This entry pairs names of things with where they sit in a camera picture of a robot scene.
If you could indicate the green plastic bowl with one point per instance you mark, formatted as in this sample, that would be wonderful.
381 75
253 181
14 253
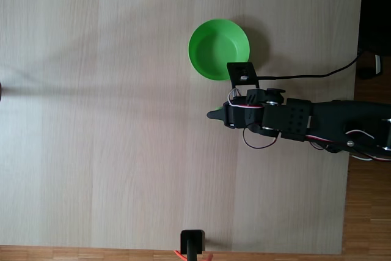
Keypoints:
214 48

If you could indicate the black table clamp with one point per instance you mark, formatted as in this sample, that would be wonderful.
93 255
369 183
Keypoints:
192 241

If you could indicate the black and white device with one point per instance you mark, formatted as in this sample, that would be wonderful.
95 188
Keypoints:
371 67

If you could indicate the dark object at table edge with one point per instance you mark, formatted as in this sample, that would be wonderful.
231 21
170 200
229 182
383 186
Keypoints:
1 91

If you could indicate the black camera on bracket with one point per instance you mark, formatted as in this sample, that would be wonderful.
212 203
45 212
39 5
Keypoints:
242 74

